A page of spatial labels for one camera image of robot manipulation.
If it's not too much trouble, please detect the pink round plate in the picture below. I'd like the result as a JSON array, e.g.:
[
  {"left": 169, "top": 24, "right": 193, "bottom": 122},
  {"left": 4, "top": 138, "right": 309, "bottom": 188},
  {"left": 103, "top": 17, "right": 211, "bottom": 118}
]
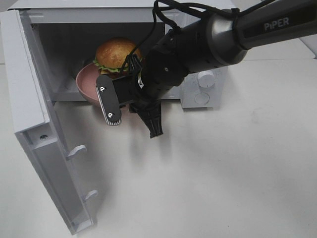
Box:
[{"left": 76, "top": 63, "right": 101, "bottom": 108}]

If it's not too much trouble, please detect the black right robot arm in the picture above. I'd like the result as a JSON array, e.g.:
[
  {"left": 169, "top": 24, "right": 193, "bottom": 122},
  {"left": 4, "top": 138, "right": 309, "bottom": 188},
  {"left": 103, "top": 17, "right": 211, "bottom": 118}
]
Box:
[{"left": 130, "top": 0, "right": 317, "bottom": 137}]

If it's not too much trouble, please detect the burger with lettuce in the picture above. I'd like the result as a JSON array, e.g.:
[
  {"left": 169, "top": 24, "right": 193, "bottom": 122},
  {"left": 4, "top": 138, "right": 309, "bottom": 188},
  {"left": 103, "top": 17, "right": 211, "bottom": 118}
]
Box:
[{"left": 93, "top": 37, "right": 136, "bottom": 79}]

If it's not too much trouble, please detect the white microwave oven body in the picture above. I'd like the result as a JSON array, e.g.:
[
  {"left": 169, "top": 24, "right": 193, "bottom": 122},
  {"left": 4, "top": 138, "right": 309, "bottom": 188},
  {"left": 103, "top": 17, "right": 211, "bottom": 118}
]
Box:
[{"left": 7, "top": 0, "right": 240, "bottom": 110}]

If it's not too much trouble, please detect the white microwave knob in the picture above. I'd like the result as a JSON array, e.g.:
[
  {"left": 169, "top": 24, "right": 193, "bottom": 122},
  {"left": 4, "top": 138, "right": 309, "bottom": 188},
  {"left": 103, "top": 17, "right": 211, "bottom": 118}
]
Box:
[{"left": 197, "top": 70, "right": 215, "bottom": 88}]

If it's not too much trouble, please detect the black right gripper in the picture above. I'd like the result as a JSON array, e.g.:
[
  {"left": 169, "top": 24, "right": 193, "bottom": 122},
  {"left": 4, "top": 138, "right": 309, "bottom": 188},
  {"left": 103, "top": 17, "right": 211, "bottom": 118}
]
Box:
[{"left": 123, "top": 54, "right": 173, "bottom": 138}]

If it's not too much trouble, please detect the white adjacent table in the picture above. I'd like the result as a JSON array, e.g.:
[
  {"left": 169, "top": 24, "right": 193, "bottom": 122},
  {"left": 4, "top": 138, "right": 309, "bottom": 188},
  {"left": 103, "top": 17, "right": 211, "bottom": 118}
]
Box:
[{"left": 244, "top": 39, "right": 316, "bottom": 60}]

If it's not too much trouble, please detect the white microwave door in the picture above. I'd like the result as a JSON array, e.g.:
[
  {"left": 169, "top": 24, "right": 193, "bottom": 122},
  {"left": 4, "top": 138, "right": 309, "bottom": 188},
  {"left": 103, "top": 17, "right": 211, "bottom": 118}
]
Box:
[{"left": 0, "top": 9, "right": 97, "bottom": 234}]

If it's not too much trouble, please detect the round door release button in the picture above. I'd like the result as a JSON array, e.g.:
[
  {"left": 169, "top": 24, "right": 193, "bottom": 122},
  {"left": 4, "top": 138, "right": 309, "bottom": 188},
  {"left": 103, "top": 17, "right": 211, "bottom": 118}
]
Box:
[{"left": 195, "top": 93, "right": 210, "bottom": 105}]

